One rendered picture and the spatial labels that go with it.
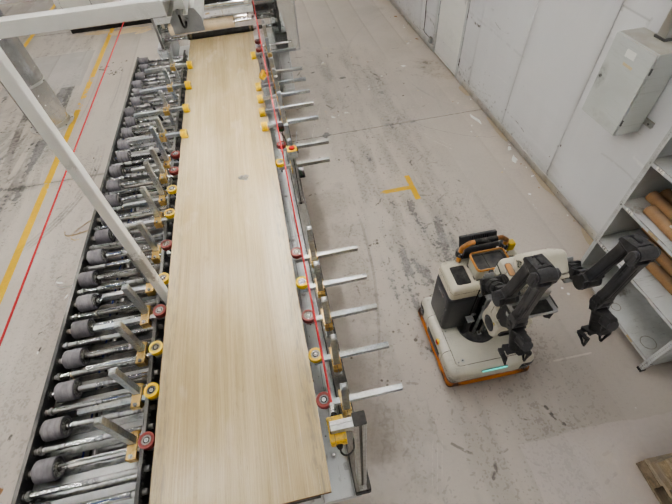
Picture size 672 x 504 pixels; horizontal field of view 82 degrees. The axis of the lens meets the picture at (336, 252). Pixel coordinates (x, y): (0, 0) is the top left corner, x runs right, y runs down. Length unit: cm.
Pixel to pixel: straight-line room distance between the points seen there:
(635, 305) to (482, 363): 143
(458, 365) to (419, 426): 51
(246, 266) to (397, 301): 142
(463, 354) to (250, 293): 153
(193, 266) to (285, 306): 72
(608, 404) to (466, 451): 108
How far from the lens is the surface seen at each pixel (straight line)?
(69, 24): 174
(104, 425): 215
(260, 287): 249
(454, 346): 297
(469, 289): 261
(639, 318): 381
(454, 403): 311
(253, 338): 231
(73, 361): 279
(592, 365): 358
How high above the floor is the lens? 289
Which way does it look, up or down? 50 degrees down
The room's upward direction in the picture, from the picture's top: 5 degrees counter-clockwise
